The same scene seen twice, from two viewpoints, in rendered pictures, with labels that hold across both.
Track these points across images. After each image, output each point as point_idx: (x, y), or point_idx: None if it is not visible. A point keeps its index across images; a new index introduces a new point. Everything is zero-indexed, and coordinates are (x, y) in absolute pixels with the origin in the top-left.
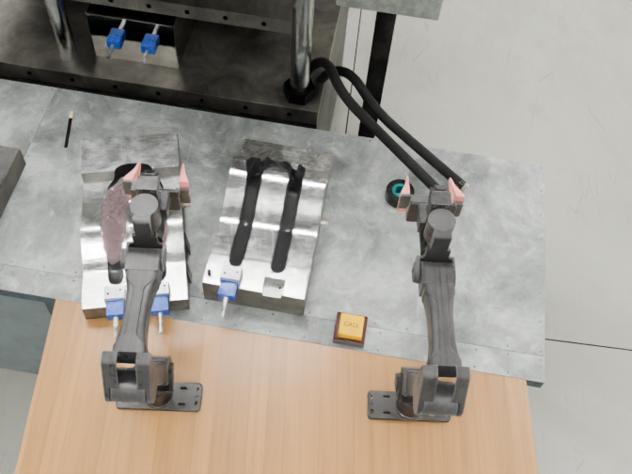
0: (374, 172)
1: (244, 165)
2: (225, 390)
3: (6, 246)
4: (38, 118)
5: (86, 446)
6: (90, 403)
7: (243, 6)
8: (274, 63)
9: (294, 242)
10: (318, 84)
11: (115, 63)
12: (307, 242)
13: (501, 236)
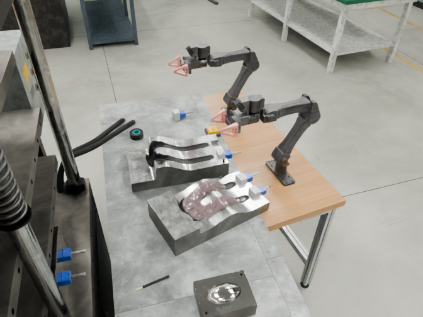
0: (125, 146)
1: (160, 162)
2: (262, 156)
3: (255, 265)
4: (151, 308)
5: (316, 185)
6: (300, 190)
7: (45, 178)
8: None
9: (189, 144)
10: (65, 183)
11: (73, 293)
12: (186, 141)
13: (143, 109)
